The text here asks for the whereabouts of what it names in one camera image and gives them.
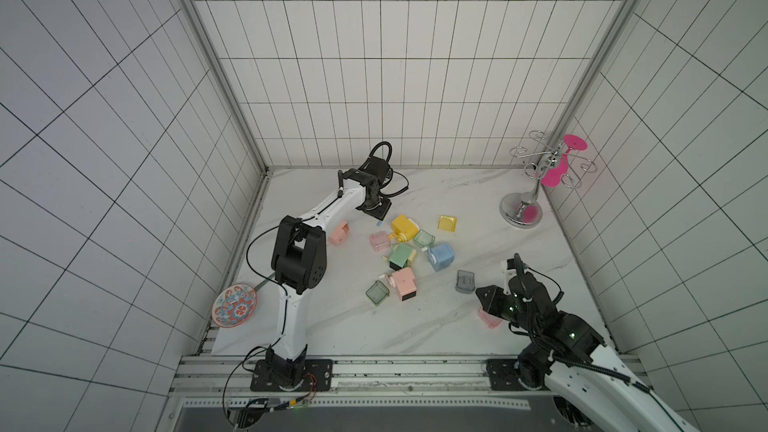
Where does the mint green pencil sharpener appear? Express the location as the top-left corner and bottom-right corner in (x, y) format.
(387, 243), (418, 271)

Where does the chrome cup holder stand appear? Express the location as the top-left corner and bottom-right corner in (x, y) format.
(499, 130), (597, 229)

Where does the yellow pencil sharpener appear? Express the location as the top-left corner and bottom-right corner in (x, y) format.
(388, 215), (420, 243)

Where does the teal handled tool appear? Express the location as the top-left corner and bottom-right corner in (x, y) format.
(252, 273), (275, 291)

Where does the clear grey sharpener tray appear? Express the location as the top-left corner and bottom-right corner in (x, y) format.
(455, 270), (476, 294)

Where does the clear pink sharpener tray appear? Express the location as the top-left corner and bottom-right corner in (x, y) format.
(369, 231), (392, 253)

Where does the patterned ceramic plate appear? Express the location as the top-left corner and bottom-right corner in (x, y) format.
(211, 283), (257, 328)

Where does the clear dark green tray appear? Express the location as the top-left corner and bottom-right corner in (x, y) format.
(365, 280), (390, 306)

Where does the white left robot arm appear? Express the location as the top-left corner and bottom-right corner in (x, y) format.
(246, 141), (408, 390)

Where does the blue pencil sharpener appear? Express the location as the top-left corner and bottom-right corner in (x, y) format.
(427, 243), (455, 272)

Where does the magenta plastic goblet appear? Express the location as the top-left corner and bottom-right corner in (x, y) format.
(541, 134), (588, 188)

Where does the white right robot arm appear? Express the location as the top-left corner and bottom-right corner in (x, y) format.
(476, 254), (696, 431)

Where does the clear yellow sharpener tray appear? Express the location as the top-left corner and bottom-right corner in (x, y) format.
(437, 215), (458, 233)

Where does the clear mint sharpener tray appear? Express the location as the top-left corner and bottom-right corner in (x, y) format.
(412, 229), (435, 250)

